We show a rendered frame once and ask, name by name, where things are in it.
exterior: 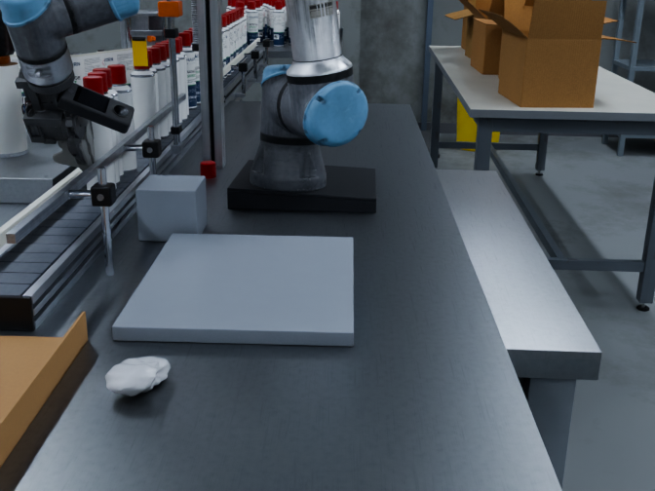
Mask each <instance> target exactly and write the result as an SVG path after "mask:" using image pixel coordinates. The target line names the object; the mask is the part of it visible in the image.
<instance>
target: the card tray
mask: <svg viewBox="0 0 655 491"><path fill-rule="evenodd" d="M87 342H88V330H87V321H86V312H82V313H81V314H80V316H79V317H78V318H77V320H76V321H75V322H74V323H73V324H72V325H71V327H70V328H69V329H68V331H67V332H66V333H65V335H64V336H63V337H36V336H0V468H1V467H2V465H3V464H4V463H5V461H6V460H7V458H8V457H9V455H10V454H11V452H12V451H13V449H14V448H15V447H16V445H17V444H18V442H19V440H20V439H21V437H22V436H23V434H24V433H25V432H26V430H27V429H28V427H29V426H30V424H31V423H32V421H33V420H34V418H35V417H36V416H37V414H38V413H39V411H40V410H41V408H42V407H43V405H44V404H45V402H46V401H47V400H48V398H49V397H50V395H51V394H52V392H53V391H54V389H55V388H56V386H57V385H58V383H59V382H60V380H61V379H62V377H63V376H64V374H65V373H66V371H67V370H68V368H69V367H70V366H71V364H72V363H73V361H74V360H75V359H76V358H77V356H78V355H79V353H80V352H81V351H82V349H83V348H84V346H85V345H86V343H87Z"/></svg>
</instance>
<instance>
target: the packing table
mask: <svg viewBox="0 0 655 491"><path fill-rule="evenodd" d="M429 52H430V54H431V55H432V57H433V59H434V60H435V75H434V91H433V108H432V126H431V142H430V156H431V158H432V161H433V163H434V166H435V168H437V167H438V157H439V148H455V149H476V151H475V163H474V170H489V162H490V158H491V159H492V161H493V163H494V164H495V166H496V167H497V168H498V170H499V172H500V173H501V175H502V177H503V178H504V180H505V182H506V183H507V185H508V187H509V188H510V190H511V192H512V193H513V195H514V197H515V198H516V200H517V202H518V203H519V205H520V207H521V209H522V211H523V212H524V214H525V216H526V217H527V219H528V221H529V222H530V224H531V226H532V227H533V229H534V231H535V232H536V234H537V236H538V237H539V239H540V241H541V242H542V244H543V246H544V247H545V249H546V250H547V251H548V253H549V255H550V257H547V259H548V261H549V262H550V264H551V266H552V267H553V269H554V270H583V271H615V272H639V278H638V285H637V291H636V300H637V301H638V302H639V303H642V305H637V306H636V308H637V309H638V310H640V311H642V312H647V311H649V307H648V306H646V305H645V303H650V304H652V303H653V297H654V291H655V177H654V183H653V190H652V196H651V203H650V209H649V215H648V221H647V228H646V234H645V241H644V247H643V254H642V259H641V260H629V259H596V258H564V256H563V254H562V253H561V251H560V250H559V248H558V246H557V244H556V243H555V241H554V240H553V238H552V237H551V235H550V234H549V232H548V231H547V229H546V227H545V226H544V224H543V223H542V221H541V220H540V218H539V217H538V215H537V213H536V212H535V210H534V209H533V207H532V206H531V204H530V203H529V201H528V200H527V198H526V197H525V195H524V194H523V192H522V191H521V189H520V188H519V186H518V184H517V183H516V181H515V180H514V178H513V177H512V175H511V174H510V172H509V170H508V169H507V167H506V166H505V164H504V163H503V161H502V160H501V158H500V157H499V155H498V153H497V152H496V150H535V151H537V154H536V164H535V169H536V170H539V172H536V173H535V174H536V175H539V176H541V175H543V173H541V170H545V163H546V154H547V145H548V135H549V133H582V134H624V135H655V93H653V92H651V91H649V90H647V89H645V88H643V87H641V86H639V85H637V84H635V83H633V82H631V81H629V80H627V79H625V78H622V77H620V76H618V75H616V74H614V73H612V72H610V71H608V70H606V69H604V68H602V67H600V66H599V67H598V72H597V86H596V94H595V102H594V108H529V107H519V106H517V105H516V104H514V103H512V102H511V101H510V100H509V99H507V98H506V97H504V96H502V95H501V94H499V93H498V87H499V78H498V75H482V74H481V73H480V72H479V71H478V70H476V69H475V68H474V67H472V66H471V59H470V58H468V57H466V56H465V50H464V49H462V48H461V46H429ZM443 75H444V77H445V79H446V80H447V82H448V83H449V85H450V86H451V87H452V89H453V91H454V92H455V94H456V95H457V97H458V99H459V100H460V102H461V104H462V105H463V107H464V108H465V110H466V112H467V113H468V115H469V116H470V118H473V119H474V121H475V122H476V124H477V138H476V142H470V141H439V140H440V124H441V108H442V92H443ZM492 132H539V135H538V143H511V142H491V139H492Z"/></svg>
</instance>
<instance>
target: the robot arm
mask: <svg viewBox="0 0 655 491"><path fill-rule="evenodd" d="M285 2H286V9H287V16H288V23H289V36H290V43H291V50H292V57H293V62H292V64H276V65H268V66H266V67H265V68H264V70H263V77H262V82H261V87H262V96H261V122H260V143H259V146H258V149H257V152H256V155H255V157H254V160H253V163H252V166H251V168H250V183H251V184H252V185H254V186H257V187H260V188H264V189H269V190H276V191H287V192H305V191H314V190H319V189H322V188H324V187H326V185H327V173H326V169H325V165H324V161H323V157H322V153H321V150H320V145H323V146H328V147H337V146H341V145H344V144H346V143H348V142H350V141H351V140H353V139H354V138H355V137H356V136H357V135H358V134H359V132H360V131H361V130H362V129H363V127H364V125H365V123H366V118H367V112H368V106H367V100H366V96H365V94H364V92H363V91H362V90H361V89H360V87H359V86H357V85H356V84H355V82H354V73H353V65H352V62H351V61H349V60H348V59H347V58H346V57H344V56H343V54H342V50H341V41H340V32H339V24H338V15H337V7H336V0H285ZM0 9H1V12H2V20H3V21H4V23H5V24H6V26H7V29H8V32H9V35H10V37H11V40H12V43H13V46H14V48H15V51H16V54H17V57H18V60H19V64H20V70H19V76H18V77H17V78H16V81H15V83H16V86H17V89H23V92H24V95H25V97H26V100H27V101H26V102H25V104H23V105H22V107H21V110H22V114H23V121H24V124H25V126H26V129H27V132H28V134H29V137H30V140H31V142H34V143H44V144H57V141H58V146H59V147H60V148H61V149H62V150H61V151H60V152H57V153H56V154H54V155H53V159H54V161H55V162H56V163H58V164H62V165H68V166H72V167H77V168H79V169H80V170H81V171H84V170H86V169H87V168H88V167H89V166H91V165H92V164H93V163H94V162H95V145H94V132H93V124H92V122H95V123H97V124H100V125H102V126H105V127H107V128H110V129H111V130H114V131H116V132H121V133H126V132H127V131H128V129H129V127H130V125H131V122H132V118H133V115H134V112H135V110H134V108H133V107H132V106H129V105H128V104H125V103H123V102H120V101H118V100H116V99H113V98H111V97H108V96H106V95H103V94H100V93H97V92H95V91H92V90H90V89H87V88H85V87H82V86H80V85H78V84H75V83H73V82H74V80H75V75H74V71H73V62H72V59H71V56H70V52H69V50H68V47H67V43H66V40H65V37H66V36H70V35H74V34H77V33H81V32H84V31H87V30H90V29H93V28H96V27H100V26H103V25H106V24H108V23H111V22H115V21H122V20H123V19H126V18H128V17H131V16H134V15H136V14H137V13H138V11H139V0H0ZM26 103H27V104H26ZM24 105H25V113H24V112H23V106H24ZM29 109H30V110H29Z"/></svg>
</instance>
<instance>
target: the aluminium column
mask: <svg viewBox="0 0 655 491"><path fill-rule="evenodd" d="M197 19H198V44H199V68H200V93H201V118H202V142H203V161H214V162H215V167H216V168H217V169H223V168H224V166H225V165H226V157H225V124H224V90H223V58H222V25H221V0H197Z"/></svg>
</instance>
